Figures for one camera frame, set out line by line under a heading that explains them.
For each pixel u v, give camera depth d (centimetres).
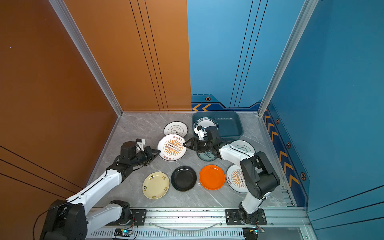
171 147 86
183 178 86
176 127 109
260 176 46
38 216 41
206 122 112
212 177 87
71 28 76
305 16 72
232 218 72
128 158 65
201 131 83
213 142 71
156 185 84
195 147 76
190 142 78
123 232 71
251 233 70
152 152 75
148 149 75
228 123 113
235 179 85
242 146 101
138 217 73
